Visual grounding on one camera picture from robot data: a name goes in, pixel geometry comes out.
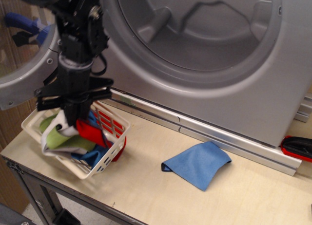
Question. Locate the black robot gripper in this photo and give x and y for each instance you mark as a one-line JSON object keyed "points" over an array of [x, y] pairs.
{"points": [[73, 84]]}

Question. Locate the red cloth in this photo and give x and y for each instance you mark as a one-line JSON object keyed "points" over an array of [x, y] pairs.
{"points": [[91, 131]]}

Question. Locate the white plastic laundry basket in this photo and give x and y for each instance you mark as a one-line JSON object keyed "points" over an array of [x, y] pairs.
{"points": [[85, 148]]}

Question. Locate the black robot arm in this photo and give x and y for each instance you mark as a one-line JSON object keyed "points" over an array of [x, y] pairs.
{"points": [[79, 24]]}

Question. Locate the grey toy washing machine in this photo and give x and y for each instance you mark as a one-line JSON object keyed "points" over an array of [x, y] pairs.
{"points": [[240, 65]]}

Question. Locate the white cloth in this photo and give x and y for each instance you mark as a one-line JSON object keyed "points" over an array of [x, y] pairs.
{"points": [[61, 130]]}

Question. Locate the green cloth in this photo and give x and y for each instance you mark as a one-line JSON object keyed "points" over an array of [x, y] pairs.
{"points": [[65, 139]]}

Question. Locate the blue cloth in basket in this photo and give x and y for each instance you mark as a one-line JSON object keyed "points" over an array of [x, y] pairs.
{"points": [[95, 152]]}

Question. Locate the transparent round washer door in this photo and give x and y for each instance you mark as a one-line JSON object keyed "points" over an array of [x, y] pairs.
{"points": [[28, 51]]}

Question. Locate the blue cloth on table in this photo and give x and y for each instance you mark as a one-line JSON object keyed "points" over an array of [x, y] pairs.
{"points": [[198, 164]]}

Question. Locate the red and black tool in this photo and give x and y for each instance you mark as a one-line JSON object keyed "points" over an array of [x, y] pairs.
{"points": [[297, 147]]}

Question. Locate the grey metal table frame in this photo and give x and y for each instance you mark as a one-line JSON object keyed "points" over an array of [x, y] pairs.
{"points": [[43, 192]]}

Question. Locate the aluminium extrusion rail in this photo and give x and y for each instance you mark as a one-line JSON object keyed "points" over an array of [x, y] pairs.
{"points": [[256, 151]]}

